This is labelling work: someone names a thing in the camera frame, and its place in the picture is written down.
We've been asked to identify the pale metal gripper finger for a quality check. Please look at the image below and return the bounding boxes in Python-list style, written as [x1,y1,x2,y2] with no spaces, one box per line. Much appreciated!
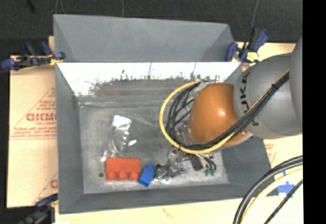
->
[152,173,179,184]
[155,163,179,175]

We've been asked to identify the blue small block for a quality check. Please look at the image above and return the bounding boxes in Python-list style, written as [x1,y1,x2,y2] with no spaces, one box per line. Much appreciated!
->
[138,163,156,188]

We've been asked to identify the red toy building brick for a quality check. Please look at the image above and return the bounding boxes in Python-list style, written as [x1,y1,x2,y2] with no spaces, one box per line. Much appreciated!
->
[104,157,142,181]

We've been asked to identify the clear plastic packet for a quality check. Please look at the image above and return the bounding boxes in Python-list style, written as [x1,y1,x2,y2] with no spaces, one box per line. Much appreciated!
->
[101,115,139,163]

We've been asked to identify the grey metal bin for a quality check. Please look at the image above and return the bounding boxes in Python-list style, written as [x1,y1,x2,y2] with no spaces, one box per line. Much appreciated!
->
[52,14,272,213]

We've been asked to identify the brown cardboard board red print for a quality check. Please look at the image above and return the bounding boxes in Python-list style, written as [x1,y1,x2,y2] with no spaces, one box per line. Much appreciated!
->
[6,36,303,208]

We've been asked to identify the black cylinder on white bracket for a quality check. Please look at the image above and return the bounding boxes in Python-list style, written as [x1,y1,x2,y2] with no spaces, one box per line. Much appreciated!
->
[191,153,204,172]

